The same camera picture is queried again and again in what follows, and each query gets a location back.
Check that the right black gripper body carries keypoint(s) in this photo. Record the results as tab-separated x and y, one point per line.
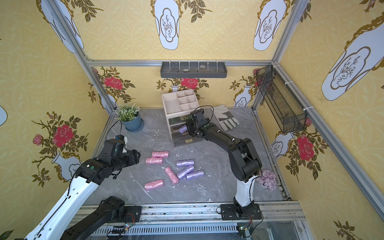
192	125

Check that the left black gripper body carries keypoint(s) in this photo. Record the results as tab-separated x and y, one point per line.
130	156

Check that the purple trash bag roll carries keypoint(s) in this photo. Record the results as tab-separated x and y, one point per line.
183	173
183	129
186	163
195	175

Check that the beige drawer organizer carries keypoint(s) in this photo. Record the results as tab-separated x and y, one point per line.
177	107

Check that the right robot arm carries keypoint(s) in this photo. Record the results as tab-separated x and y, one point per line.
244	160

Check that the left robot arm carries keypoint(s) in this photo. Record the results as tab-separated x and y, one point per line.
88	177

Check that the pink trash bag roll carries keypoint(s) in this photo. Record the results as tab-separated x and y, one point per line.
154	185
154	161
162	154
173	177

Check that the grey work glove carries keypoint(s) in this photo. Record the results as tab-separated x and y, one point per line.
225	118

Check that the potted green plant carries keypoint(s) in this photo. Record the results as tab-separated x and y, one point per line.
129	116

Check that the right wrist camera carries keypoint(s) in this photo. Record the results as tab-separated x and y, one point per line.
198	118

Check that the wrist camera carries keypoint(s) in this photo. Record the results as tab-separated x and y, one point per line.
198	118
113	147

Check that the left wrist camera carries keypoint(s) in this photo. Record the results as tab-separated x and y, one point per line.
113	147

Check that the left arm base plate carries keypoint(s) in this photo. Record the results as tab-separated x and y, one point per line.
132	214

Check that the grey wall shelf tray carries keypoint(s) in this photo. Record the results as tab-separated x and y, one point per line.
194	69

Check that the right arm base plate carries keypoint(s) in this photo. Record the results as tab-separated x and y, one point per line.
235	212

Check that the black wire mesh basket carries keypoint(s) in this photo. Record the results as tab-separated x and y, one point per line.
285	108

